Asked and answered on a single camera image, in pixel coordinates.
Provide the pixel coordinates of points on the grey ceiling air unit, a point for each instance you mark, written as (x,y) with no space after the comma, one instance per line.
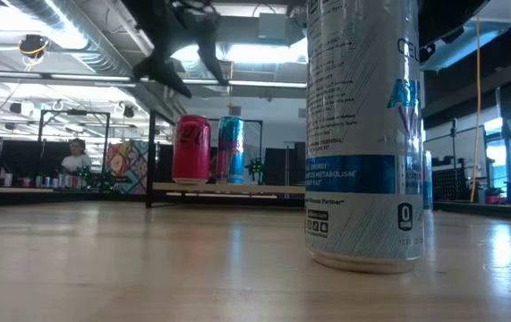
(275,27)

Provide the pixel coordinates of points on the colourful patchwork panel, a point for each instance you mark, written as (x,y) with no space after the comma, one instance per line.
(125,167)

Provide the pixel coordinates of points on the small black green-lit device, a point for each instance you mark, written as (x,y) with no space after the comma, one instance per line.
(255,167)

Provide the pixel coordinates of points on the black tripod stand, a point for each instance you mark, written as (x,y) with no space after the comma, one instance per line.
(453,143)

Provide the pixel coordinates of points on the background work table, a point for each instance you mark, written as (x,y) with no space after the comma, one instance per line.
(13,188)

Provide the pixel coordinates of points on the black perforated rack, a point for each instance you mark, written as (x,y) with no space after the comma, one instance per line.
(449,183)

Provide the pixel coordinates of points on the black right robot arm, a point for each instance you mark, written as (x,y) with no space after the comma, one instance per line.
(447,18)

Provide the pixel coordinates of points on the long linear ceiling light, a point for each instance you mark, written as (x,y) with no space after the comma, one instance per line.
(89,77)

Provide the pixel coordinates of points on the small red container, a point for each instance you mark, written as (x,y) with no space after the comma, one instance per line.
(496,199)

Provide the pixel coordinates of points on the white Celsius can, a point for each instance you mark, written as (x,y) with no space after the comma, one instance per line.
(362,134)

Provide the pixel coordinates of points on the black cabinet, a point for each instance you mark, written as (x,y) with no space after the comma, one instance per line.
(277,165)

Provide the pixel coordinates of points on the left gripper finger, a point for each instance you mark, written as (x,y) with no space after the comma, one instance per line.
(212,53)
(161,73)

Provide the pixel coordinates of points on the person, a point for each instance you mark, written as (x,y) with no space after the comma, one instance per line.
(77,162)

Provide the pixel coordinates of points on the red Coca-Cola can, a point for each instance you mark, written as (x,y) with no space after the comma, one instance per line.
(191,152)

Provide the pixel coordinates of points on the black metal shelf frame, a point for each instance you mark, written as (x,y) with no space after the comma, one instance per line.
(150,170)

